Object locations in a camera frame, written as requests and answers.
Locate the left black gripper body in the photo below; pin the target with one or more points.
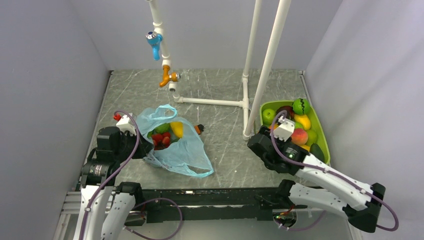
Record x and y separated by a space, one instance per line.
128 141

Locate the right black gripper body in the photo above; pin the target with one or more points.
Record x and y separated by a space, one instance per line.
265 130

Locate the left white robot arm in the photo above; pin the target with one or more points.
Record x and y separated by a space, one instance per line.
104 206

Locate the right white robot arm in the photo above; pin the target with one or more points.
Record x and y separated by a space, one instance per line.
358 202

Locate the fake mango orange green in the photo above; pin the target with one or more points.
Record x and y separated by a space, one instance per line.
273 126

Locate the fake green apple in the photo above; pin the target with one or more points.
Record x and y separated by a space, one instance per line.
268 116

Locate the fake peach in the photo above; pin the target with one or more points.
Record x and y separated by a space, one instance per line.
299 136

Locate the fake dark purple fruit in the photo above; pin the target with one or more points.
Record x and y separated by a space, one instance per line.
289 111

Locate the fake yellow banana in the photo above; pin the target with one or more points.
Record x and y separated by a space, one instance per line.
306 147

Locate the fake yellow lemon in basket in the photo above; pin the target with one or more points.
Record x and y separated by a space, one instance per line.
304 120

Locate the fake pale green pear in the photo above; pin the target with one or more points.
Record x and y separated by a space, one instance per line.
312 137

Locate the fake watermelon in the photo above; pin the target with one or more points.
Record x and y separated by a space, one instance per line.
301 106

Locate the fake avocado dark green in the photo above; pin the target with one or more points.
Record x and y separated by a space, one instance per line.
317 152

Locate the fake yellow lemon in bag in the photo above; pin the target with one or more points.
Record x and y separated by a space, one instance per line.
177 129

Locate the green plastic basket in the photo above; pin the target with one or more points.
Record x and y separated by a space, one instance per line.
315 124

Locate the black orange clip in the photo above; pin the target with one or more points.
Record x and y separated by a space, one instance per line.
199 129

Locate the orange plastic tap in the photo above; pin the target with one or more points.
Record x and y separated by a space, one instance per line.
168 76

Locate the blue plastic tap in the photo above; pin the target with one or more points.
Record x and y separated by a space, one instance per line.
154 39

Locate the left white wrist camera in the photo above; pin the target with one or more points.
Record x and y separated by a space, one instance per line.
125 124

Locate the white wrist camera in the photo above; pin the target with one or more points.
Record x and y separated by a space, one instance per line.
285 130
125 124

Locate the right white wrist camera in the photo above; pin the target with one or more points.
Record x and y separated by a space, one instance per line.
285 130

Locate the white PVC pipe frame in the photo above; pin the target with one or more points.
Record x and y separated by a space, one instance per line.
250 111

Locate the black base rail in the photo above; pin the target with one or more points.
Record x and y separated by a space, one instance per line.
162 205

